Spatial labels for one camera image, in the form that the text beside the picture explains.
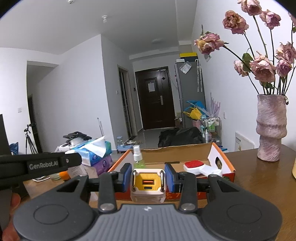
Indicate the blue tissue pack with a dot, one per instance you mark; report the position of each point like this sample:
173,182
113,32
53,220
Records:
92,153

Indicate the storage trolley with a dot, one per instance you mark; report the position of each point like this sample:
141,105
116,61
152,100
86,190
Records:
211,129

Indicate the white bowl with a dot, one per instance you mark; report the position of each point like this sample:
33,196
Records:
76,142

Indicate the white mop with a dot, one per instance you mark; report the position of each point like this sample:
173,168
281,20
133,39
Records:
100,128

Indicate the camera tripod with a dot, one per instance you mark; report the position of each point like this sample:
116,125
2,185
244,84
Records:
29,139

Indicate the yellow thermos jug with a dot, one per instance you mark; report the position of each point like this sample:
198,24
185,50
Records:
294,168

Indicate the white yellow charger cube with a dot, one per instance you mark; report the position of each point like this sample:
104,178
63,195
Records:
148,183

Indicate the pink textured vase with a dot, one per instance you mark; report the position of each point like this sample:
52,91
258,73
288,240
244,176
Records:
270,127

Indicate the wall electrical panel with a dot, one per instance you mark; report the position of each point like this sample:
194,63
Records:
208,58

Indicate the white ceiling fixture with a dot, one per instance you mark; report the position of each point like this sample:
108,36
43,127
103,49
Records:
105,19

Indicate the black folded stand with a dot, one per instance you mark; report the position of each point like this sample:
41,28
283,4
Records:
77,135

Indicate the clear plastic bag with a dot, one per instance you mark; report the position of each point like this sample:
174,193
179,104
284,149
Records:
185,68

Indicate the glass cup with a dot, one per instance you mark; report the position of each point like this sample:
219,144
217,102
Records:
55,176

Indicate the green spray bottle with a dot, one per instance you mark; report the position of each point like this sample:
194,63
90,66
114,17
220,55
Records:
138,162

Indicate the purple tissue pack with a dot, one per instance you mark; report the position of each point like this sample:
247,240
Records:
104,164

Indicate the bunch of dried pink roses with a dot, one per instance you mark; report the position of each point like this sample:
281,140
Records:
263,67

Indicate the pet water feeder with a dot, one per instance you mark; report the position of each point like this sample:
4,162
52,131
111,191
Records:
123,146

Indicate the blue umbrella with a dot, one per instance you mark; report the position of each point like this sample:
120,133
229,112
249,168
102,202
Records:
196,104

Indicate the purple feather decoration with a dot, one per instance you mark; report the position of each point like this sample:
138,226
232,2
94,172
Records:
215,106

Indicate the white board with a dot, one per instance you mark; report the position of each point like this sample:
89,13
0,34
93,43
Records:
244,142

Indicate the black garbage bag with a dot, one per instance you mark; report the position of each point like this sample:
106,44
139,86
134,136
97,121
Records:
180,136

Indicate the red cardboard box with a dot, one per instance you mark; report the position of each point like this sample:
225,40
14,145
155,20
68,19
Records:
175,153

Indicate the dark brown door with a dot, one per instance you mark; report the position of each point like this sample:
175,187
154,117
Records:
155,102

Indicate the person's left hand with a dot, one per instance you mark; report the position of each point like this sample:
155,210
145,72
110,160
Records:
15,200

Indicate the pink bin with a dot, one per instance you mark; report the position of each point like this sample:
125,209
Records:
196,123

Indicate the grey refrigerator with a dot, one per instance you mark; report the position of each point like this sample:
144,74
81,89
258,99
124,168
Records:
188,88

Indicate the orange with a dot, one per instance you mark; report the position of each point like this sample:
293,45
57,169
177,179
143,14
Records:
65,175

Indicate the yellow bag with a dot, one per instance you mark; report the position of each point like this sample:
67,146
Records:
194,114

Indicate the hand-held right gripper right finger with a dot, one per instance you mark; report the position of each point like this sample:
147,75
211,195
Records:
170,177

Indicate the folded white umbrella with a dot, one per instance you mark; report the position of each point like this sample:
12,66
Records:
199,76

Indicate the yellow and black box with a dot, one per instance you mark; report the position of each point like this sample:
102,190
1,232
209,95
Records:
188,56

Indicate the red lint brush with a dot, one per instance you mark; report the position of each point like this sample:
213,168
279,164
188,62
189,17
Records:
194,165

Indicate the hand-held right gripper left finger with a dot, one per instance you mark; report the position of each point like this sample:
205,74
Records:
126,177

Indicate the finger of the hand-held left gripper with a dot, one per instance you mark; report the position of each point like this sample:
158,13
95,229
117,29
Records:
72,160

